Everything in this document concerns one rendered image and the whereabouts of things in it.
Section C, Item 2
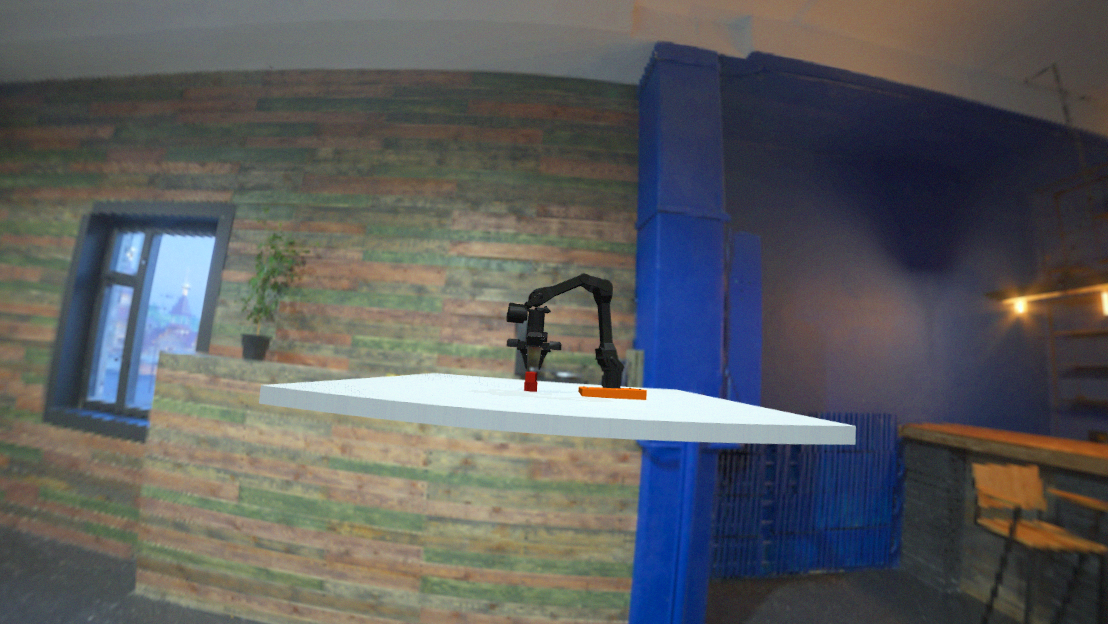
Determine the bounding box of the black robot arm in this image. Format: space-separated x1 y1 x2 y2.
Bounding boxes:
507 273 624 388

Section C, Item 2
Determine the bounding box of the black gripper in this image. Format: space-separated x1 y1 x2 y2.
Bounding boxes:
506 324 561 370

